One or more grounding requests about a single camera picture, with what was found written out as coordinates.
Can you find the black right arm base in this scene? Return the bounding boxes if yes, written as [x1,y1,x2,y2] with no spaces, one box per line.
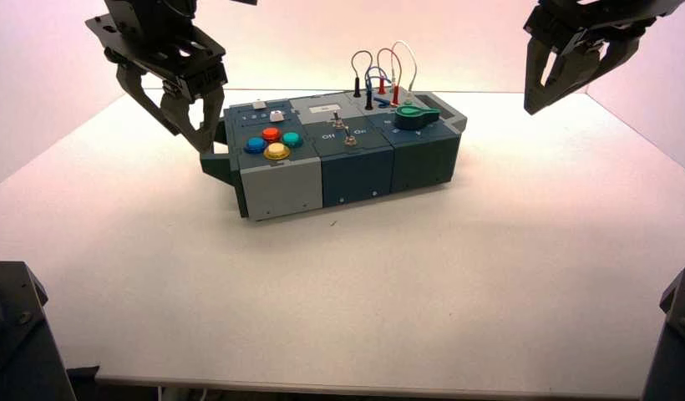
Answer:
[642,266,685,401]

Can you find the green rotary knob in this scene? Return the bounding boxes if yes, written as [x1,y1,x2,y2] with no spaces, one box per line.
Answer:
[394,106,442,131]

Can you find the white banana plug cable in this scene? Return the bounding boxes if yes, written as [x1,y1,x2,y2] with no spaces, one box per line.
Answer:
[390,39,419,104]

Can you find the blue grey task board box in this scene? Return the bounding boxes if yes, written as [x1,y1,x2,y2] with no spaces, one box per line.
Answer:
[200,91,469,222]

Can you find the black banana plug cable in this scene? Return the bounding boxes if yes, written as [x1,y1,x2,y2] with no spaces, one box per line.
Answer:
[351,50,376,110]

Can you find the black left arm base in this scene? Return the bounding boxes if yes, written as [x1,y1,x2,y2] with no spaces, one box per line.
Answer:
[0,261,79,401]

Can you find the yellow round push button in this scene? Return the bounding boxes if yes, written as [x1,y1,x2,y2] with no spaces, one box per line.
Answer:
[263,142,292,161]

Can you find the blue banana plug cable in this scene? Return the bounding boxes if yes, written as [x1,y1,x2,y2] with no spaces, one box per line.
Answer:
[364,65,394,107]

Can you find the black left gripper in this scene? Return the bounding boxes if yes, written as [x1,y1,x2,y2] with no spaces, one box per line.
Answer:
[85,13,229,155]

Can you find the red banana plug cable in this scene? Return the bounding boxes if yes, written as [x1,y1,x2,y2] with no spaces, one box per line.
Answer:
[376,47,403,107]

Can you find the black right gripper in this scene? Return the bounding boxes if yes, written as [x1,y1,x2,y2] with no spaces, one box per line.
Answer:
[522,2,671,116]

